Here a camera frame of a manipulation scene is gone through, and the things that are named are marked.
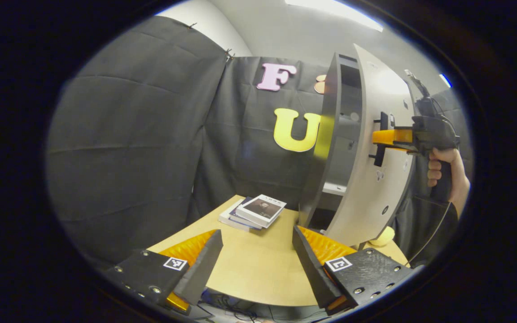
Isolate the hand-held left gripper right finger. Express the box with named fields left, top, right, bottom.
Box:
left=291, top=225, right=423, bottom=316

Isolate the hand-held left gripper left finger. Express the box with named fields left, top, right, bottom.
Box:
left=105, top=229, right=224, bottom=315

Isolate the beige cabinet door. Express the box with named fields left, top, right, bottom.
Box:
left=326, top=44, right=417, bottom=247

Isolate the dark grey cabinet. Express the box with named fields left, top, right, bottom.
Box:
left=298, top=53, right=364, bottom=230

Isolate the white book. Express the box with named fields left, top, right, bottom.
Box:
left=219, top=197, right=259, bottom=232

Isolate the blue book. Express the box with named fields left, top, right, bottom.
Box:
left=228, top=196, right=264, bottom=230

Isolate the portrait cover book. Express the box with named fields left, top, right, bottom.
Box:
left=235, top=194, right=287, bottom=228

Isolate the yellow bun toy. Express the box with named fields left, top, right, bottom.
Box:
left=368, top=226, right=396, bottom=246

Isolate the black backdrop cloth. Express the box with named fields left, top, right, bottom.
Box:
left=45, top=16, right=465, bottom=270

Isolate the black door handle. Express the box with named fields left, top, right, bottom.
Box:
left=368, top=112, right=390, bottom=167

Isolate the dark cables bundle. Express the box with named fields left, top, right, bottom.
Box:
left=200, top=289, right=331, bottom=322

